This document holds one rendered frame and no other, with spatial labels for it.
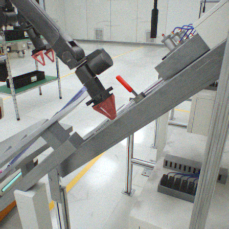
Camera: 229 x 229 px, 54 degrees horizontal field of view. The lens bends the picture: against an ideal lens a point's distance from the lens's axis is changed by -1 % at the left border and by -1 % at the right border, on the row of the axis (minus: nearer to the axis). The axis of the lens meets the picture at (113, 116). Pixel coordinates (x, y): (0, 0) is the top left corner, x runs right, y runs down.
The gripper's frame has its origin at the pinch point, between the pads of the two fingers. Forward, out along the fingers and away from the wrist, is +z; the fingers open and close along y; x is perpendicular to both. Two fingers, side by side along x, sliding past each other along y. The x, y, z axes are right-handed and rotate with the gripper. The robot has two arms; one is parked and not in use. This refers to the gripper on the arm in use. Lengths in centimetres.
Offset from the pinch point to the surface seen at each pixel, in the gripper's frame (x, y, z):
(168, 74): -26.1, -6.5, -3.8
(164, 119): 26, 93, 34
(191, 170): -5.1, 19.8, 39.2
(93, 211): 80, 32, 57
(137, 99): -15.0, -7.4, -2.1
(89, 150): 8.2, -10.4, 4.5
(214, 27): -40.1, -8.5, -7.8
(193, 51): -34.0, -6.5, -5.6
